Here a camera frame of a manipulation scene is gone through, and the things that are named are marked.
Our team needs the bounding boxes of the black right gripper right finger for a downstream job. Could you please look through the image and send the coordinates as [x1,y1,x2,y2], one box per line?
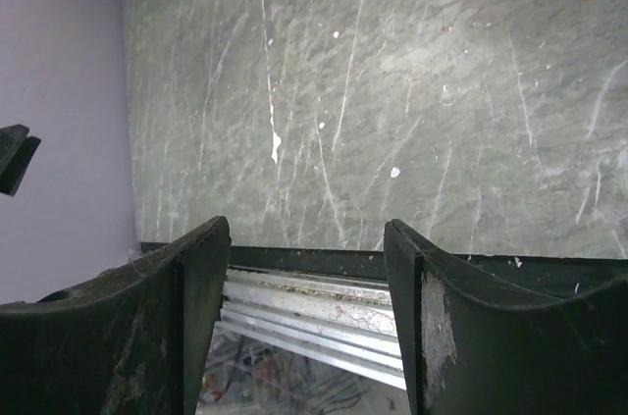
[384,220,627,414]

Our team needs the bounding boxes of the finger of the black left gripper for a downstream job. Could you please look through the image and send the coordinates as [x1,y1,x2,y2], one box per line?
[0,125,41,196]

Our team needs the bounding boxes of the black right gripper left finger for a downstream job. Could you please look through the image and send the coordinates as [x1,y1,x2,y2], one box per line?
[1,216,231,414]

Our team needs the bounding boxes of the loose cables under frame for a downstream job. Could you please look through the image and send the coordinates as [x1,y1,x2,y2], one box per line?
[198,331,408,415]

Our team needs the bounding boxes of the aluminium frame rail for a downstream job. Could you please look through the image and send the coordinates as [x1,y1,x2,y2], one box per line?
[217,268,406,390]

